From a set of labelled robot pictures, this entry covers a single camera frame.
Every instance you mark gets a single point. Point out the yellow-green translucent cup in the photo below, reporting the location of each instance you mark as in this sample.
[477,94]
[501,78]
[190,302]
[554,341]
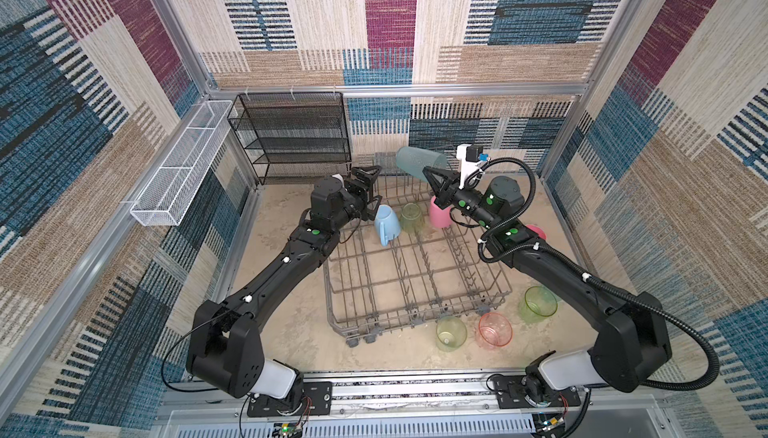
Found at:
[451,333]

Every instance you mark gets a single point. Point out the grey wire dish rack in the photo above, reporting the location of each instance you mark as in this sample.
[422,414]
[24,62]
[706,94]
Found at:
[418,277]

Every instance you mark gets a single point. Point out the black mesh shelf unit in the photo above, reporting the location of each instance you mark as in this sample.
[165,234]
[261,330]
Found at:
[293,137]

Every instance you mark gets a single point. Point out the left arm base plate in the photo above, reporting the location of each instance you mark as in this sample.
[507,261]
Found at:
[312,396]

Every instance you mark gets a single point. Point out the aluminium front rail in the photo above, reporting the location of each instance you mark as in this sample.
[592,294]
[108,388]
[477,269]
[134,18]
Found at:
[431,403]

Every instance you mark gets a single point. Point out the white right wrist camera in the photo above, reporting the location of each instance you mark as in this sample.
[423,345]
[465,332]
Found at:
[471,160]

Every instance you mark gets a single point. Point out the light blue mug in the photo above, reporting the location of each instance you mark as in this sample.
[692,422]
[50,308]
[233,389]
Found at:
[387,225]

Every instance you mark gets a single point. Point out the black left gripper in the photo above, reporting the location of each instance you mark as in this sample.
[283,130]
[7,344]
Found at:
[361,194]

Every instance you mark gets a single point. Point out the green translucent cup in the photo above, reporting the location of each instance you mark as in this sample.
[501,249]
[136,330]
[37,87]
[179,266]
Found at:
[411,218]

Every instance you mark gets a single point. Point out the magenta pink cup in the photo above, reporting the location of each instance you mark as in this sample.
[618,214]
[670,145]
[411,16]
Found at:
[538,231]

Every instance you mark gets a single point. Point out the teal translucent cup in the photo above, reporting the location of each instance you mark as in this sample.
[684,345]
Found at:
[412,161]

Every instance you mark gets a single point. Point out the green cup by right arm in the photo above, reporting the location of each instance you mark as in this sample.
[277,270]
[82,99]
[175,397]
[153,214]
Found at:
[536,305]

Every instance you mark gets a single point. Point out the pink plastic cup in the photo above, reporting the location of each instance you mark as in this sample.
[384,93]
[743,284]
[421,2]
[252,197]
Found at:
[440,219]

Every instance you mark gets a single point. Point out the white wire wall basket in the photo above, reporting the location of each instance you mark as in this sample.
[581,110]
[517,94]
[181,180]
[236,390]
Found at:
[173,186]

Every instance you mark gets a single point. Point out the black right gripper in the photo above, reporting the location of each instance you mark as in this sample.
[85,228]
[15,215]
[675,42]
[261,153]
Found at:
[443,192]

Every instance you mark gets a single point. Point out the pink translucent cup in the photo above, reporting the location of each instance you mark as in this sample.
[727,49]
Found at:
[493,331]

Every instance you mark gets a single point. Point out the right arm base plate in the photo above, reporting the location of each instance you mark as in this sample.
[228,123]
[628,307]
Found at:
[523,392]

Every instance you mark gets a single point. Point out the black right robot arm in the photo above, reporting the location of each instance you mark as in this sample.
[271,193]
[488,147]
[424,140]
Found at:
[632,340]

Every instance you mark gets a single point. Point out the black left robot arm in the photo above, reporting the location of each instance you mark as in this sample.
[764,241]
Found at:
[225,348]

